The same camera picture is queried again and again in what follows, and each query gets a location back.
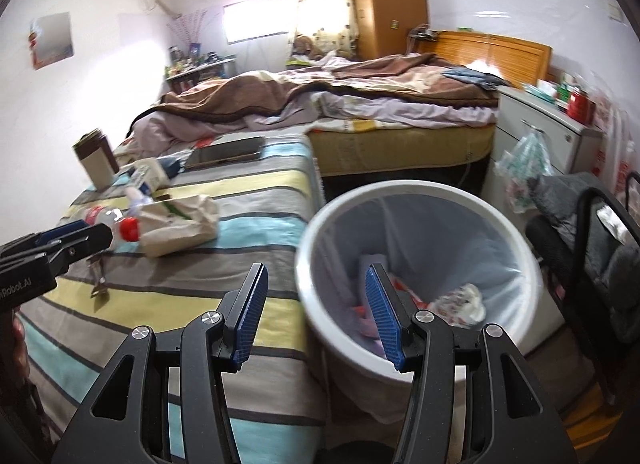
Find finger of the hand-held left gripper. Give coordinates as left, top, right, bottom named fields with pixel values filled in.
left=0, top=224, right=113, bottom=277
left=0, top=220, right=91, bottom=257

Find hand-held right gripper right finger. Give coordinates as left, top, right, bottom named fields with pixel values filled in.
left=362, top=264, right=576, bottom=464

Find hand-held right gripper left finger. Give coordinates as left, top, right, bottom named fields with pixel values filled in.
left=50, top=263, right=271, bottom=464

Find clear bottle with red cap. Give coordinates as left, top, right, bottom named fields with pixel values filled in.
left=85, top=204, right=143, bottom=242

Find brown snack wrapper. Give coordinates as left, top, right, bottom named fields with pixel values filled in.
left=89, top=255, right=109, bottom=299

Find patterned paper cup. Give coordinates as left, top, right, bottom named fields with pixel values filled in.
left=427, top=283, right=487, bottom=329

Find beige paper bag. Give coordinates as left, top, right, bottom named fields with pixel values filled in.
left=135, top=194, right=221, bottom=257

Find white trash bin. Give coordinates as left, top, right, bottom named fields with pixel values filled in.
left=295, top=181, right=543, bottom=390

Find striped tablecloth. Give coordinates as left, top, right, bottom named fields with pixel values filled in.
left=15, top=134, right=331, bottom=460

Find white plastic bottle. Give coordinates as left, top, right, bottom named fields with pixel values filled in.
left=120, top=159, right=173, bottom=192

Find black tablet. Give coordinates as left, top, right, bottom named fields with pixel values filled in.
left=185, top=136, right=266, bottom=169

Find bed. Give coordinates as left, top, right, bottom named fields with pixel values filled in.
left=127, top=31, right=551, bottom=185

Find cluttered shelf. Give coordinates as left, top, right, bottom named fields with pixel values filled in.
left=165, top=56, right=236, bottom=94

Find hanging clear plastic bag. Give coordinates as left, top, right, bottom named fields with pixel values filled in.
left=497, top=131, right=553, bottom=212

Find black chair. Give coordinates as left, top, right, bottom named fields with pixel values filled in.
left=525, top=174, right=640, bottom=395

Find brown blanket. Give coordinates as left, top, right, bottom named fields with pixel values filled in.
left=150, top=51, right=501, bottom=125

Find decorative flower branches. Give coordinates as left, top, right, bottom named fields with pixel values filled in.
left=167, top=11, right=211, bottom=52

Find white nightstand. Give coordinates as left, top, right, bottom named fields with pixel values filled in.
left=495, top=86, right=603, bottom=179

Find blue folded cloth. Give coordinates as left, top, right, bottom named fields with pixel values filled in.
left=442, top=66, right=506, bottom=87

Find brown teddy bear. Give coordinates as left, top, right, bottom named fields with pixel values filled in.
left=292, top=36, right=321, bottom=62

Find green tissue box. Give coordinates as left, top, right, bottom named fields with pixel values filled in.
left=525, top=81, right=558, bottom=99

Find wooden headboard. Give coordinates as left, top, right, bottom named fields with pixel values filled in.
left=420, top=31, right=551, bottom=87

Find red tin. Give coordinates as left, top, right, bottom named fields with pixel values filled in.
left=567, top=88, right=596, bottom=125

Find red and white plastic bag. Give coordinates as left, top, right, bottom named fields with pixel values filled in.
left=595, top=104, right=640, bottom=195

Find wall mirror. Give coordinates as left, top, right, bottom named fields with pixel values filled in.
left=30, top=14, right=76, bottom=69

